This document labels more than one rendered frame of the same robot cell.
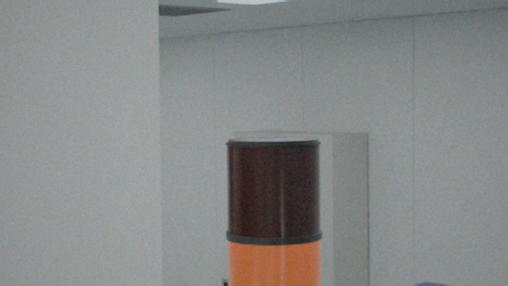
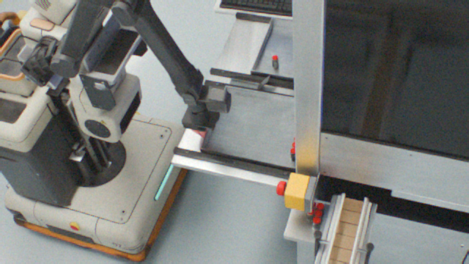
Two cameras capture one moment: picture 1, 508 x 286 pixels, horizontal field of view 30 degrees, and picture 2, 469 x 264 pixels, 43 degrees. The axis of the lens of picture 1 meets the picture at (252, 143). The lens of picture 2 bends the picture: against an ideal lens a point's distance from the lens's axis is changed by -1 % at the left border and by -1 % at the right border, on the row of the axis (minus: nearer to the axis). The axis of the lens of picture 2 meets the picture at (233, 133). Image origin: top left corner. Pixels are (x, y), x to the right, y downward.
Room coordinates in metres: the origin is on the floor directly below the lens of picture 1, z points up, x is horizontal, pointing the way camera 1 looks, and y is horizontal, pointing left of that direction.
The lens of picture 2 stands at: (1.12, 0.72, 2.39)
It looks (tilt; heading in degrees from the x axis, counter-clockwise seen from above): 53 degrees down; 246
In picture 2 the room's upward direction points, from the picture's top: 9 degrees counter-clockwise
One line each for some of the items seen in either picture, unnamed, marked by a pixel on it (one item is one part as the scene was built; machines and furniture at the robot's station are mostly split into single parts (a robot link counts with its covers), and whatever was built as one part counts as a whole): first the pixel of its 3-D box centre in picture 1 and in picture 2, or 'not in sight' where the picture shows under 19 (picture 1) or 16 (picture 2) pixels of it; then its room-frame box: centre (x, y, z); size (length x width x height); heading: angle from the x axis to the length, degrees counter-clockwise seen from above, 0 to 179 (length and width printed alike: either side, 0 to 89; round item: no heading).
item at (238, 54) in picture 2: not in sight; (276, 93); (0.46, -0.38, 0.87); 0.70 x 0.48 x 0.02; 41
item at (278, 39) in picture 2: not in sight; (309, 54); (0.28, -0.44, 0.90); 0.34 x 0.26 x 0.04; 131
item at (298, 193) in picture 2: not in sight; (300, 192); (0.65, 0.03, 0.99); 0.08 x 0.07 x 0.07; 131
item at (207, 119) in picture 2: not in sight; (199, 113); (0.75, -0.35, 1.01); 0.10 x 0.07 x 0.07; 131
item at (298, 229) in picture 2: not in sight; (313, 222); (0.64, 0.07, 0.87); 0.14 x 0.13 x 0.02; 131
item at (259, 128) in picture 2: not in sight; (265, 129); (0.58, -0.26, 0.90); 0.34 x 0.26 x 0.04; 132
